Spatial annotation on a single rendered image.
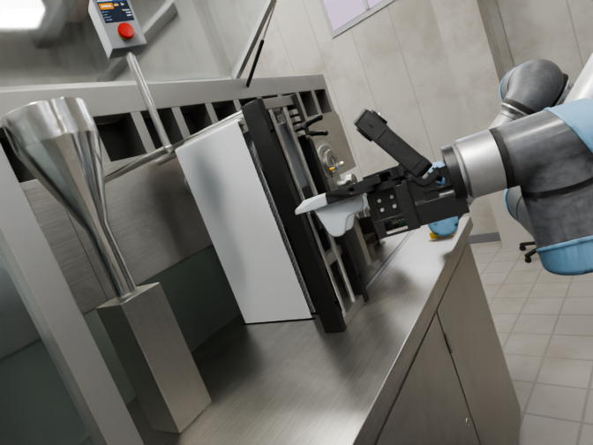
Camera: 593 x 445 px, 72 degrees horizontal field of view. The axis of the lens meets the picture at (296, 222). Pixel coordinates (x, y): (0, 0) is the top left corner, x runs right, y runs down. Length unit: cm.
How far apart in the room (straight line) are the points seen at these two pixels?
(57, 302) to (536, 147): 50
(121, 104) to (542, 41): 301
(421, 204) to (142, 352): 55
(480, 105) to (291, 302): 271
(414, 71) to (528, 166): 342
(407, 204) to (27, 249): 40
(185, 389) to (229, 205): 47
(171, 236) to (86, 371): 80
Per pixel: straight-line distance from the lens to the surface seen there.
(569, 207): 54
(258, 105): 87
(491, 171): 51
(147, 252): 115
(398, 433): 86
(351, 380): 78
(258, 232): 105
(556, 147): 52
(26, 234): 43
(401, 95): 397
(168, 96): 137
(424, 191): 53
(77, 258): 106
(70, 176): 80
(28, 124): 80
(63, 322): 43
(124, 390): 111
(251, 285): 114
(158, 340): 83
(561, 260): 56
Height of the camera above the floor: 130
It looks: 9 degrees down
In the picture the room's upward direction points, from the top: 21 degrees counter-clockwise
